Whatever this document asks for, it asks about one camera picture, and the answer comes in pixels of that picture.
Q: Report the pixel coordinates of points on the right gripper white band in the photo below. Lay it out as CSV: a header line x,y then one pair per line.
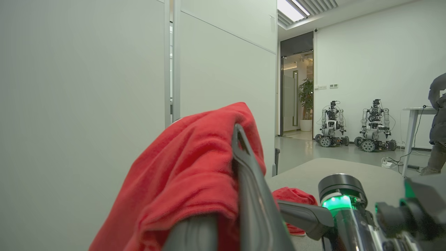
x,y
343,188

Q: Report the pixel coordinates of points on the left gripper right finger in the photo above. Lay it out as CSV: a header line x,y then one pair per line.
x,y
254,202

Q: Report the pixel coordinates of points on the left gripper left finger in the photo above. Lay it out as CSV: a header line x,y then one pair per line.
x,y
195,235

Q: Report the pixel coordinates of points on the red jersey with number 23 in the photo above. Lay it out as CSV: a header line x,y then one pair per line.
x,y
294,196

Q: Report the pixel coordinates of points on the red garment with white trim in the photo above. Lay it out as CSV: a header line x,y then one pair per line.
x,y
181,167

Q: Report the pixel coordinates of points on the black bin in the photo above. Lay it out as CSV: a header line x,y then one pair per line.
x,y
277,160

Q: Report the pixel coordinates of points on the white plant pot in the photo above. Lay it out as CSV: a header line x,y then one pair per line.
x,y
306,125

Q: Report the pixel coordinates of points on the white power strip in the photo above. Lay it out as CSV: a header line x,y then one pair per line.
x,y
387,164

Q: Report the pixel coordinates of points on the wheeled grey humanoid robot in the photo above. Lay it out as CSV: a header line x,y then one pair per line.
x,y
374,127
331,125

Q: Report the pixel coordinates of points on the green potted plant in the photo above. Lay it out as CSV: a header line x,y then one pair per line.
x,y
306,97

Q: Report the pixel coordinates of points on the white table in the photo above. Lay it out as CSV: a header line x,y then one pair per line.
x,y
411,125

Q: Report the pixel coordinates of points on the person in dark jacket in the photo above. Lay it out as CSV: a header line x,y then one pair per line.
x,y
439,118

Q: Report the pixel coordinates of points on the rectangular ceiling light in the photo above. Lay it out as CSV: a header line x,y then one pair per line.
x,y
291,9

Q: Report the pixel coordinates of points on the grey metal partition post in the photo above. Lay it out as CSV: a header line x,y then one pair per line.
x,y
176,69

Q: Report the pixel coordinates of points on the dark door frame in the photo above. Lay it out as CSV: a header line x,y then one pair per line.
x,y
296,43

